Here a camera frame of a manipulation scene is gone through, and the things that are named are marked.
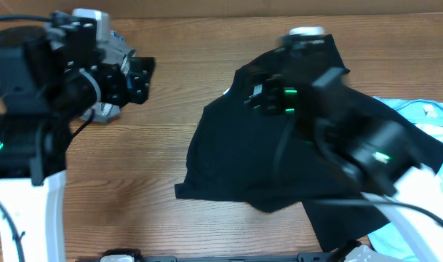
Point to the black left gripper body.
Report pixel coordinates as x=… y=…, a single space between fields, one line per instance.
x=109 y=84

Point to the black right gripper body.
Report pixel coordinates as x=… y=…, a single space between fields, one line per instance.
x=272 y=89

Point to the black t-shirt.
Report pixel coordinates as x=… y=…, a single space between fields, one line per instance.
x=238 y=154

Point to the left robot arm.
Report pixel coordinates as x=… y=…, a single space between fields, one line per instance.
x=53 y=70

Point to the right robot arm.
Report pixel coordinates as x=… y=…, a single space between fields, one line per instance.
x=370 y=154

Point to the grey folded shorts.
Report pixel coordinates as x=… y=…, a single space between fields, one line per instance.
x=104 y=109

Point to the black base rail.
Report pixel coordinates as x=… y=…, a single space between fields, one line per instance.
x=300 y=257

